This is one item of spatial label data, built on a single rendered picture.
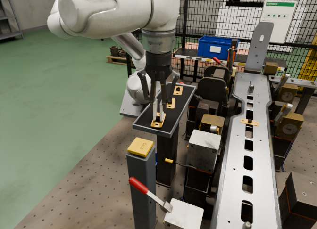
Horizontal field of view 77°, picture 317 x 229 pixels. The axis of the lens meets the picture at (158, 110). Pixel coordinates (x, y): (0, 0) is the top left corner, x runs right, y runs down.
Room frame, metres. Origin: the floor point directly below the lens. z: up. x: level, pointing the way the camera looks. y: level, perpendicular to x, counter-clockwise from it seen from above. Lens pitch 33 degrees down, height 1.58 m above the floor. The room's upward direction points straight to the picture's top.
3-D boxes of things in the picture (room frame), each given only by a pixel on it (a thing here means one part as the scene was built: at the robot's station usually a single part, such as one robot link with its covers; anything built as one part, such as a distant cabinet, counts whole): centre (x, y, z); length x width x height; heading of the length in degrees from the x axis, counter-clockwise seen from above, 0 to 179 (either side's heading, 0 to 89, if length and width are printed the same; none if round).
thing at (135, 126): (0.69, -0.04, 1.16); 0.37 x 0.14 x 0.02; 158
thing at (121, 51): (4.59, 0.50, 0.21); 1.21 x 0.81 x 0.42; 68
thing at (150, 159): (0.45, 0.05, 0.92); 0.08 x 0.08 x 0.44; 68
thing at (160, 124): (0.57, 0.00, 1.17); 0.08 x 0.04 x 0.01; 168
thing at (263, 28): (1.46, -0.72, 1.17); 0.12 x 0.01 x 0.34; 68
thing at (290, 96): (1.08, -0.79, 0.87); 0.12 x 0.07 x 0.35; 68
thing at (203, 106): (0.77, -0.20, 0.90); 0.05 x 0.05 x 0.40; 68
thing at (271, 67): (1.42, -0.83, 0.88); 0.08 x 0.08 x 0.36; 68
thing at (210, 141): (0.54, -0.15, 0.90); 0.13 x 0.08 x 0.41; 68
